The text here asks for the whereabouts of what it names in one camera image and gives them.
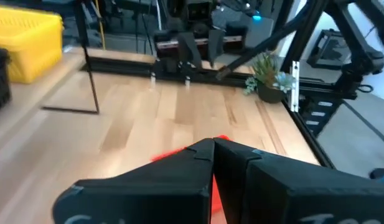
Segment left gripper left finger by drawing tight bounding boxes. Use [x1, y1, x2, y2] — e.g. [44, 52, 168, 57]
[52, 138, 216, 224]

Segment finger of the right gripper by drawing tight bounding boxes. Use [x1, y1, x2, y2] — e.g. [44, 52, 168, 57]
[208, 29, 226, 68]
[177, 32, 203, 70]

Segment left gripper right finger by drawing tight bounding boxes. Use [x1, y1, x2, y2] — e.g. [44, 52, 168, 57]
[213, 138, 384, 224]

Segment large red plastic basket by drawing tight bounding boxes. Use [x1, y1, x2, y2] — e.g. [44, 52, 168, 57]
[151, 134, 233, 224]

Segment yellow plastic basket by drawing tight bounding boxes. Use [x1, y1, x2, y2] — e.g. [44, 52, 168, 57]
[0, 4, 65, 85]

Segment black plastic basket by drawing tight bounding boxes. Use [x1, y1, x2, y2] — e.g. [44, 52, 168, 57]
[0, 47, 12, 114]

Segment black metal shelf leg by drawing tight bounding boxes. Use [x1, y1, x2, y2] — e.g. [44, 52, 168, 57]
[41, 0, 101, 115]

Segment succulent plant in dark pot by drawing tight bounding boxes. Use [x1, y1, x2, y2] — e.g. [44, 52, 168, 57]
[243, 52, 296, 105]

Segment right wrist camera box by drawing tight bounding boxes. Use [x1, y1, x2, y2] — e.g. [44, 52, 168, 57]
[186, 1, 213, 23]

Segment silver metal corner bracket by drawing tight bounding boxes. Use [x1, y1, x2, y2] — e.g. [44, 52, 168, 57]
[289, 60, 301, 113]

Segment yellow hanging cable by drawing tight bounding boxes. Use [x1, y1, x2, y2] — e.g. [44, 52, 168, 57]
[94, 0, 106, 51]

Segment black cable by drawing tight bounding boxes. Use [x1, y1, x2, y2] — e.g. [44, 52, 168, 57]
[355, 83, 375, 94]

